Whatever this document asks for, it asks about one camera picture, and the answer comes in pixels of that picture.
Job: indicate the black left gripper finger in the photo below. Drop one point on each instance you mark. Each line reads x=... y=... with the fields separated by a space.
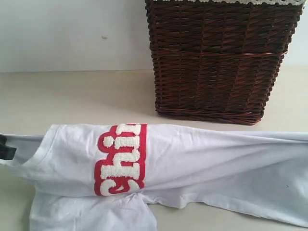
x=6 y=152

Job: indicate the dark brown wicker basket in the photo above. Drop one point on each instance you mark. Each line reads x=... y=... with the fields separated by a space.
x=218 y=63

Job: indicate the white t-shirt red lettering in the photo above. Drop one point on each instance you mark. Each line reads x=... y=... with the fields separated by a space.
x=102 y=178

